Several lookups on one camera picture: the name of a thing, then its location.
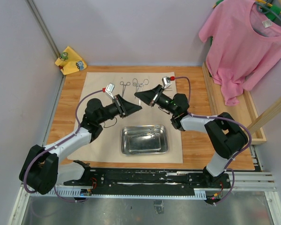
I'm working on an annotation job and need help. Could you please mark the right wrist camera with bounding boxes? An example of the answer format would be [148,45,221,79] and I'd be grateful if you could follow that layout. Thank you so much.
[162,76,175,89]

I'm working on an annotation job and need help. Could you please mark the wooden pole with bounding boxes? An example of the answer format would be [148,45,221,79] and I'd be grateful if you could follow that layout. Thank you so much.
[248,96,281,134]

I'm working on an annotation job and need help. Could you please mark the yellow printed cloth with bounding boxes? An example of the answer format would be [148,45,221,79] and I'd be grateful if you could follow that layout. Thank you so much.
[55,46,88,75]

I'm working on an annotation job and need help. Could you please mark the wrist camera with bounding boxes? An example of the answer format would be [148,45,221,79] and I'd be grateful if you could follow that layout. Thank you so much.
[162,76,175,89]
[103,83,115,100]

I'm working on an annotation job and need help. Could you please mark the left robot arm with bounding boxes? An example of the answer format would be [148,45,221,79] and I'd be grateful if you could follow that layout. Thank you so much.
[19,95,142,195]

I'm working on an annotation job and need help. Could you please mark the green clothes hanger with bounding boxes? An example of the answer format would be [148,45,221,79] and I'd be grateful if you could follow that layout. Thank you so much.
[254,0,281,22]

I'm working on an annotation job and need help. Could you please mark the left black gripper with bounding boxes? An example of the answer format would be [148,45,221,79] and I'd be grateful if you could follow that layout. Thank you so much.
[97,94,142,124]

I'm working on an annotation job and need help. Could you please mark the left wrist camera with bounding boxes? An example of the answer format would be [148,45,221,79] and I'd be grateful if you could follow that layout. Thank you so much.
[103,83,115,100]

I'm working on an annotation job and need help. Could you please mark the pink t-shirt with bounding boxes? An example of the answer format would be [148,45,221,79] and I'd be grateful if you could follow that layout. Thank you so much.
[199,0,281,106]

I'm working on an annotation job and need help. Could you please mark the wooden tray frame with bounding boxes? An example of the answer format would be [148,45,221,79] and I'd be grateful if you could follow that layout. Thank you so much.
[201,61,267,145]

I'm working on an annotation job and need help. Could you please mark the stainless steel tray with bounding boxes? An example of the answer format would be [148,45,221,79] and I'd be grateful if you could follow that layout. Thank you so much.
[121,125,169,156]

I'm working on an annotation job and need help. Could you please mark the steel hemostat clamp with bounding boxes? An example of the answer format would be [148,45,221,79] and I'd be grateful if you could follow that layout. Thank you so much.
[119,81,131,97]

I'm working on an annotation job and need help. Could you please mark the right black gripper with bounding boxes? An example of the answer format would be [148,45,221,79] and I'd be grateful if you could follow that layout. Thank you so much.
[134,85,177,116]

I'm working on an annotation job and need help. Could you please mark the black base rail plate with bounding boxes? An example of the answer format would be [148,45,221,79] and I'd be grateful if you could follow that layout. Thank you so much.
[63,168,231,196]

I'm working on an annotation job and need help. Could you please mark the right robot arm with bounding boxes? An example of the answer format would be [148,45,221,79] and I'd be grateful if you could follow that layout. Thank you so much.
[134,85,251,188]

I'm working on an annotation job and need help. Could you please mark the steel surgical scissors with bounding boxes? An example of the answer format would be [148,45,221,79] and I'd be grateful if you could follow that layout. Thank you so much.
[134,128,155,138]

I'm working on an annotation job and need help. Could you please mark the long steel hemostat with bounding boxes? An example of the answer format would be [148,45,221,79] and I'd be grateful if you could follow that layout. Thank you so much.
[132,78,140,92]

